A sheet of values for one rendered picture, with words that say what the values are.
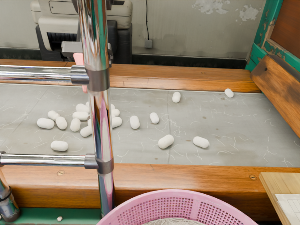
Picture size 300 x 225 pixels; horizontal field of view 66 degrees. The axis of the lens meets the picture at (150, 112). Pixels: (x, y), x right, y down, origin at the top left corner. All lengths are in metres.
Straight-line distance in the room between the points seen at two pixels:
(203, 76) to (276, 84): 0.21
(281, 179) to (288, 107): 0.17
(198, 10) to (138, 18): 0.61
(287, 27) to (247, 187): 0.45
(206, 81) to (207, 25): 1.96
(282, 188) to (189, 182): 0.14
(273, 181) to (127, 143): 0.27
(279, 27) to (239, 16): 1.97
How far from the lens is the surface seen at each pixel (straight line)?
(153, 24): 2.57
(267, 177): 0.43
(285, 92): 0.58
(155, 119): 0.52
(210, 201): 0.38
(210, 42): 2.70
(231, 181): 0.41
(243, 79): 0.75
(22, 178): 0.42
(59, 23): 1.13
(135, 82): 0.67
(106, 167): 0.30
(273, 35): 0.77
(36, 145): 0.51
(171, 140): 0.47
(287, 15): 0.74
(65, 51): 0.52
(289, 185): 0.43
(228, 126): 0.57
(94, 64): 0.22
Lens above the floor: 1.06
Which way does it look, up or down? 35 degrees down
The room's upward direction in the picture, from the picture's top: 4 degrees clockwise
